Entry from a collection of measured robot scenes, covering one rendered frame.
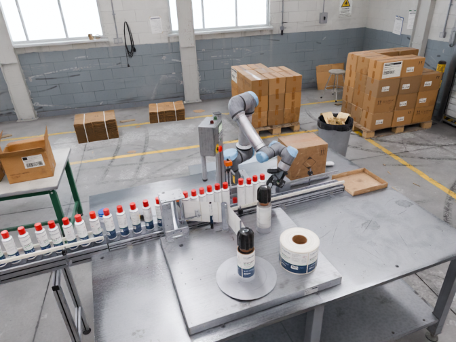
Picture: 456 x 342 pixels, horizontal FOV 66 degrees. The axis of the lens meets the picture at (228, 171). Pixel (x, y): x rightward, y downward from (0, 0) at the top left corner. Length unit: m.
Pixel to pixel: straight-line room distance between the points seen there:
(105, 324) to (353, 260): 1.32
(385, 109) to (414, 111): 0.56
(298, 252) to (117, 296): 0.93
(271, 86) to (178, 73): 2.53
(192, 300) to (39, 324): 1.66
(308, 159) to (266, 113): 2.99
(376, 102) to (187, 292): 4.42
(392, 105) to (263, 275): 4.37
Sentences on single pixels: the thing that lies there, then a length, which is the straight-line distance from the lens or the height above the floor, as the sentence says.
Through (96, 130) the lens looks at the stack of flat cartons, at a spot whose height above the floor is 0.17.
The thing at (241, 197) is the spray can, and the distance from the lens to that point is 2.30.
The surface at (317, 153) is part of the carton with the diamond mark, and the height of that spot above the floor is 1.05.
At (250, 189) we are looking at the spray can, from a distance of 2.28.
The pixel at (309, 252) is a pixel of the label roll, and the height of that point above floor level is 1.02.
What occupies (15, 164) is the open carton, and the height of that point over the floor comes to 0.95.
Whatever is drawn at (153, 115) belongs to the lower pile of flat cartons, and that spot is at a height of 0.14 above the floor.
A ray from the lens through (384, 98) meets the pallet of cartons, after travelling 5.69.
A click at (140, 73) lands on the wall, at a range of 7.40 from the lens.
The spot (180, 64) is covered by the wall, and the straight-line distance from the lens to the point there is 7.42.
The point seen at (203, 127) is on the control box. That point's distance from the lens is 2.05.
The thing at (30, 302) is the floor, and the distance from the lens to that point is 3.41.
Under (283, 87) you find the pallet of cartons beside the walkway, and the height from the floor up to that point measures 0.74.
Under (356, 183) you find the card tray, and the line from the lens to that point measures 2.82.
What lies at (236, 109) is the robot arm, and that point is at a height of 1.47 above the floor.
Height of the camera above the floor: 2.21
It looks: 28 degrees down
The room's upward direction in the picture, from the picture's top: 2 degrees counter-clockwise
